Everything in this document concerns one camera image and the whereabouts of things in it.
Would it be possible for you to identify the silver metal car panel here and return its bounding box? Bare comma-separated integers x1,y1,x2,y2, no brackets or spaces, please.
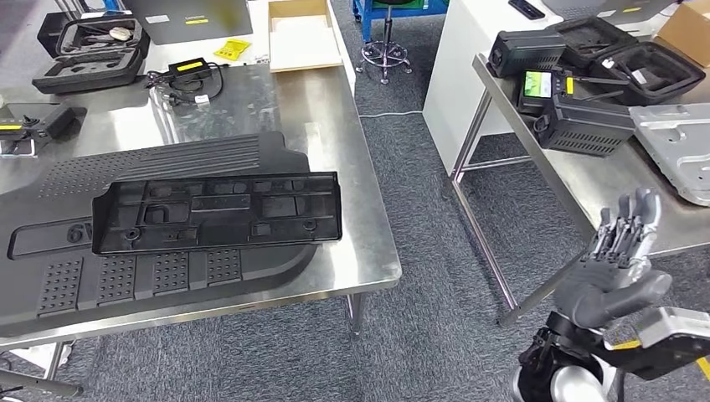
629,102,710,208

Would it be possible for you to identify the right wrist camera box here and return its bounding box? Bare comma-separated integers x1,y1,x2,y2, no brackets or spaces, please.
601,307,710,382

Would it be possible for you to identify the steel workbench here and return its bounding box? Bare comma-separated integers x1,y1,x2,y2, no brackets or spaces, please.
0,64,404,399

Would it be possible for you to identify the white power strip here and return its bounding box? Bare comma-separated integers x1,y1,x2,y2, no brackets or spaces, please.
11,339,76,372

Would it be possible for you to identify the black adapter cable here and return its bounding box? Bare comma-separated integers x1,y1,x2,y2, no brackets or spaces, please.
145,60,226,107

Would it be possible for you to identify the white floor cable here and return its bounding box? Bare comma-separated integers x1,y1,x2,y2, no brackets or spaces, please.
358,109,426,119

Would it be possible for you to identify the yellow packet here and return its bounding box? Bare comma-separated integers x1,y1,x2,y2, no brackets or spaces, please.
213,39,253,61

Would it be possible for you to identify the brown cardboard box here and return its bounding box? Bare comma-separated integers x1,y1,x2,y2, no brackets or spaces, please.
654,0,710,68

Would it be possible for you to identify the black equipment box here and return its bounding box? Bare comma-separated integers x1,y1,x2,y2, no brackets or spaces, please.
533,94,638,158
486,28,568,79

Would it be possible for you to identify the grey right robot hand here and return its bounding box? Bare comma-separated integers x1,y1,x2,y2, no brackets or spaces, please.
553,187,674,330

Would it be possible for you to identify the black power adapter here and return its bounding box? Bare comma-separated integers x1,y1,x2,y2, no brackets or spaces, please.
167,57,214,85

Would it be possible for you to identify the steel side table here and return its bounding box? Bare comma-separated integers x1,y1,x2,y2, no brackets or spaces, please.
448,52,710,328

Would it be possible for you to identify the long black plastic car part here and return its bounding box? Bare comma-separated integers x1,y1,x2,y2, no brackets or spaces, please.
91,172,343,257

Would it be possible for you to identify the open black foam case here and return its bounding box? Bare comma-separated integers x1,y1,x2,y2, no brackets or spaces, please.
32,16,152,95

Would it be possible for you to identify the black flat phone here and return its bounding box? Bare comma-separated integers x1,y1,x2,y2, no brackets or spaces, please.
507,0,547,21

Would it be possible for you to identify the blue metal cart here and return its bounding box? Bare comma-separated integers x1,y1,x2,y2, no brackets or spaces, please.
352,0,450,44

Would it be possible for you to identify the chrome swivel stool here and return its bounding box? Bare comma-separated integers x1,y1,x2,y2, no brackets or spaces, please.
354,0,414,86

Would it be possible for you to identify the white cabinet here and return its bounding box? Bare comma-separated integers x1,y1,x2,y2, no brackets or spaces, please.
422,0,556,176

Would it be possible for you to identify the shallow cardboard box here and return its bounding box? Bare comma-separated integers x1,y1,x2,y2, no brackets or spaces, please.
267,0,344,74

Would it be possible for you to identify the green labelled black device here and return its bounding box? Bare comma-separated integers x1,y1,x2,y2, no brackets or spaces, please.
517,69,576,116

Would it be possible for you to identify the black equipment case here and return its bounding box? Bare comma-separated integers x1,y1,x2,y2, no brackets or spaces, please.
546,15,707,106

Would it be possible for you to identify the black moulded tray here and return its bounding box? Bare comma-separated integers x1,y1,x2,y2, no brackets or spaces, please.
0,131,320,339

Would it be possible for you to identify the black remote controller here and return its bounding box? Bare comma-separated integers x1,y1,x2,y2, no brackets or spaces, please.
0,105,89,158

